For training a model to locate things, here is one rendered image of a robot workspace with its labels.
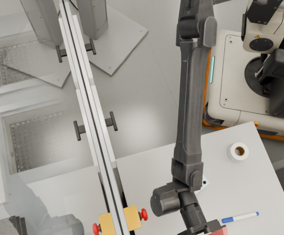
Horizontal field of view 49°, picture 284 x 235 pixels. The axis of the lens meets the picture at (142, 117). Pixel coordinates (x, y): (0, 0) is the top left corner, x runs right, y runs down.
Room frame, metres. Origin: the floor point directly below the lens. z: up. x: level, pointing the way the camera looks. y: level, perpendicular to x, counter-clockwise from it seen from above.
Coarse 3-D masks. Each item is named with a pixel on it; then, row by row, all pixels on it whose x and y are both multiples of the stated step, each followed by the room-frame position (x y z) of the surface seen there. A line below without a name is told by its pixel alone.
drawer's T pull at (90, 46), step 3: (90, 39) 0.68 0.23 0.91; (90, 42) 0.66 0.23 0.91; (93, 42) 0.67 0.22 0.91; (84, 45) 0.65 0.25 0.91; (87, 45) 0.65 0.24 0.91; (90, 45) 0.65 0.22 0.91; (93, 45) 0.65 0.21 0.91; (87, 48) 0.64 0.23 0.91; (90, 48) 0.64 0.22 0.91; (93, 48) 0.64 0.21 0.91; (93, 51) 0.63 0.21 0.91; (93, 54) 0.62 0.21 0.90
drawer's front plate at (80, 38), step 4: (76, 16) 0.76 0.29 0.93; (76, 20) 0.75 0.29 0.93; (76, 24) 0.73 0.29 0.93; (76, 28) 0.71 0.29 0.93; (80, 32) 0.69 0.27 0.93; (80, 36) 0.67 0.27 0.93; (80, 40) 0.66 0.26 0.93; (80, 44) 0.64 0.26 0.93; (84, 48) 0.62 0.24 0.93; (84, 52) 0.61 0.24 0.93; (84, 56) 0.59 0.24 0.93; (84, 60) 0.58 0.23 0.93; (88, 64) 0.56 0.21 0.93; (88, 68) 0.54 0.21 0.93; (88, 72) 0.53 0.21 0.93; (88, 76) 0.51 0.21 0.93; (92, 76) 0.51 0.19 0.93; (92, 80) 0.51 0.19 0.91; (92, 84) 0.50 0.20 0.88
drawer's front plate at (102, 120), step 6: (96, 90) 0.46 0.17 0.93; (96, 96) 0.44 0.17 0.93; (96, 102) 0.42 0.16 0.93; (102, 114) 0.37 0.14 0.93; (102, 120) 0.35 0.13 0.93; (102, 126) 0.33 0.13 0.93; (108, 138) 0.29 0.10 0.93; (108, 144) 0.27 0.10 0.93; (108, 150) 0.25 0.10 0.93; (114, 156) 0.23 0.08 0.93; (114, 162) 0.21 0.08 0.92
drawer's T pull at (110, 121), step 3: (111, 111) 0.39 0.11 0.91; (111, 114) 0.38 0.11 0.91; (111, 117) 0.37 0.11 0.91; (114, 117) 0.37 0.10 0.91; (105, 120) 0.36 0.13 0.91; (108, 120) 0.36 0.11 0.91; (111, 120) 0.36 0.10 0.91; (114, 120) 0.36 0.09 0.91; (105, 123) 0.35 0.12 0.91; (108, 123) 0.35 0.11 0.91; (111, 123) 0.35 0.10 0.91; (114, 123) 0.35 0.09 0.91; (114, 126) 0.34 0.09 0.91; (114, 129) 0.33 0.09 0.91; (117, 129) 0.33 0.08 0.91
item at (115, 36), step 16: (80, 0) 1.27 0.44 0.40; (96, 0) 1.29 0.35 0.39; (80, 16) 1.29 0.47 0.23; (96, 16) 1.27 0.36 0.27; (112, 16) 1.46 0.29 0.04; (96, 32) 1.25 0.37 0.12; (112, 32) 1.32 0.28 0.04; (128, 32) 1.34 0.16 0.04; (144, 32) 1.36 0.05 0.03; (96, 48) 1.18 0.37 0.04; (112, 48) 1.19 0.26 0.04; (128, 48) 1.21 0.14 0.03; (96, 64) 1.06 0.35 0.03; (112, 64) 1.07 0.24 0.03
